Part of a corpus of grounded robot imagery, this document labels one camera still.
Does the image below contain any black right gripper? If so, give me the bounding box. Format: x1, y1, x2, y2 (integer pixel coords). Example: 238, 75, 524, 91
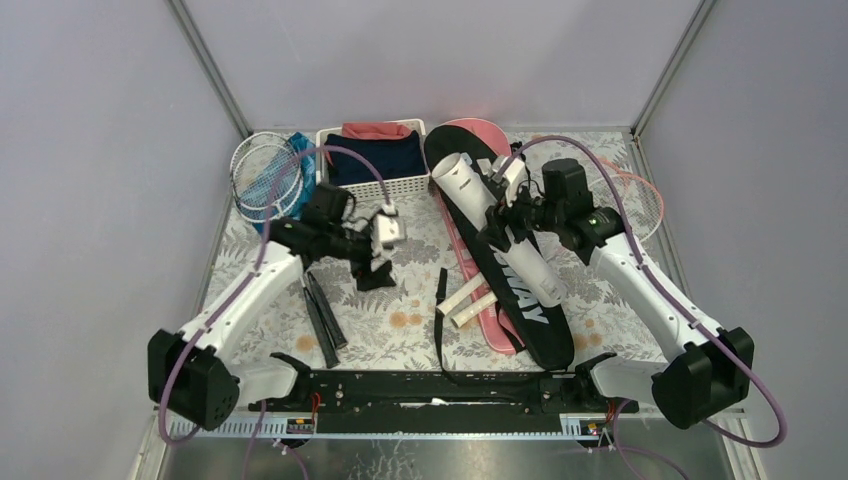
477, 175, 564, 253

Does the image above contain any white shuttlecock tube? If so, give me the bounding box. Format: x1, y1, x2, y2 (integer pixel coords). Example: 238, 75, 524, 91
431, 153, 562, 307

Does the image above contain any black Crossway racket bag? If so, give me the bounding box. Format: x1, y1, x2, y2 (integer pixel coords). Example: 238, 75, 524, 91
423, 119, 575, 370

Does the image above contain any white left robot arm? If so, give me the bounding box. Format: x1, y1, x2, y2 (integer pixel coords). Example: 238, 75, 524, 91
147, 183, 406, 431

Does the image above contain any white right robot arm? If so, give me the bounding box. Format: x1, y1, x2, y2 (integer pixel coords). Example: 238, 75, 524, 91
477, 157, 754, 429

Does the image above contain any floral table mat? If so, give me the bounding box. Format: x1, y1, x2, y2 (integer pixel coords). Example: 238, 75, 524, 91
185, 130, 670, 374

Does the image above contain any white perforated plastic basket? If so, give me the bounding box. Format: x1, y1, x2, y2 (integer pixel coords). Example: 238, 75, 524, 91
315, 118, 429, 201

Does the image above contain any pink racket bag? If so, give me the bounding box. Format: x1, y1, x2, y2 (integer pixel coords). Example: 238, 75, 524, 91
436, 117, 525, 355

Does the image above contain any navy folded clothing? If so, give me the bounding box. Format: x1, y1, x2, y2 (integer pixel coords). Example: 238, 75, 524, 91
325, 131, 427, 186

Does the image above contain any coral folded clothing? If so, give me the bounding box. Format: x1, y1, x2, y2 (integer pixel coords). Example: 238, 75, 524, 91
340, 122, 413, 140

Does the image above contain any blue patterned cloth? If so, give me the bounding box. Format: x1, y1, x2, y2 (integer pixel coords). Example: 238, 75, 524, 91
242, 131, 319, 234

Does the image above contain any pink racket white grip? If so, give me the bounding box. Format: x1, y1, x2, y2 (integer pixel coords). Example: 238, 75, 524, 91
432, 154, 664, 321
437, 172, 665, 329

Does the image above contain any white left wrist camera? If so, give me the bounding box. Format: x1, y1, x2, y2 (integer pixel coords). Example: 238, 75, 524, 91
370, 212, 407, 250

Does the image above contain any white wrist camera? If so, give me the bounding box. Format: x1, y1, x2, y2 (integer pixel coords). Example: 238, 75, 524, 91
475, 156, 528, 207
370, 212, 407, 250

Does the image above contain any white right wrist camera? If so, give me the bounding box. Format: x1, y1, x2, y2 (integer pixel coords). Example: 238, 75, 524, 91
475, 156, 528, 207

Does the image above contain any black bag shoulder strap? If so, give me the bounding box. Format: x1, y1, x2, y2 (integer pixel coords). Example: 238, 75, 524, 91
432, 266, 531, 404

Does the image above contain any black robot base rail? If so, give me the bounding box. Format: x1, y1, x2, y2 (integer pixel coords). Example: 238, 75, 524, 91
266, 370, 620, 435

